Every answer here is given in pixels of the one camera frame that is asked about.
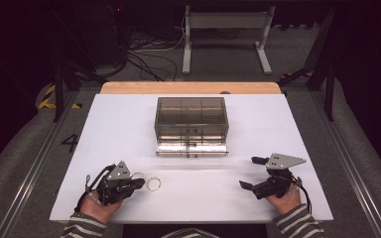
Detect aluminium floor rail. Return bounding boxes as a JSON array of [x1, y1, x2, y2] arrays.
[[0, 90, 81, 238], [310, 90, 381, 238]]

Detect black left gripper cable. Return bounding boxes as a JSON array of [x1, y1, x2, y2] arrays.
[[74, 163, 117, 213]]

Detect person's striped torso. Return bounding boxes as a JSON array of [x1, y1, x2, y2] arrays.
[[160, 227, 221, 238]]

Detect person's right hand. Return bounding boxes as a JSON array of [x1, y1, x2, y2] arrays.
[[265, 184, 303, 216]]

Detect black equipment box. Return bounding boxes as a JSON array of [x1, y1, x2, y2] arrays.
[[87, 0, 134, 67]]

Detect smoky clear drawer organizer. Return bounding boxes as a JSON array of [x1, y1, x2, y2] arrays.
[[154, 96, 230, 159]]

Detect black floor cables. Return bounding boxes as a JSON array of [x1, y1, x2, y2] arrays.
[[124, 25, 180, 82]]

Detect person's left hand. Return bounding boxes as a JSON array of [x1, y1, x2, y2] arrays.
[[78, 190, 124, 225]]

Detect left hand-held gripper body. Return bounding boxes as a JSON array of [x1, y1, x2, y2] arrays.
[[95, 160, 137, 206]]

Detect grey metal stand frame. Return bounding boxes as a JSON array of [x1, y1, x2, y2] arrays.
[[182, 5, 276, 75]]

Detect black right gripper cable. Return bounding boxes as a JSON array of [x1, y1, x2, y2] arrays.
[[290, 176, 313, 214]]

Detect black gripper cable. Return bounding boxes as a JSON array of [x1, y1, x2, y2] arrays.
[[74, 163, 117, 213], [290, 176, 313, 214]]

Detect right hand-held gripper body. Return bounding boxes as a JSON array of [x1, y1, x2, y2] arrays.
[[252, 153, 308, 200]]

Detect yellow black floor tape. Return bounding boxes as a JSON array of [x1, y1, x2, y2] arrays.
[[37, 84, 83, 110]]

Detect black metal stand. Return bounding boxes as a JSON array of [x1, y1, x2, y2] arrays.
[[46, 6, 109, 124], [277, 6, 339, 122]]

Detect white floor cable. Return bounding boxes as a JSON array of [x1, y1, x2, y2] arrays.
[[134, 14, 189, 54]]

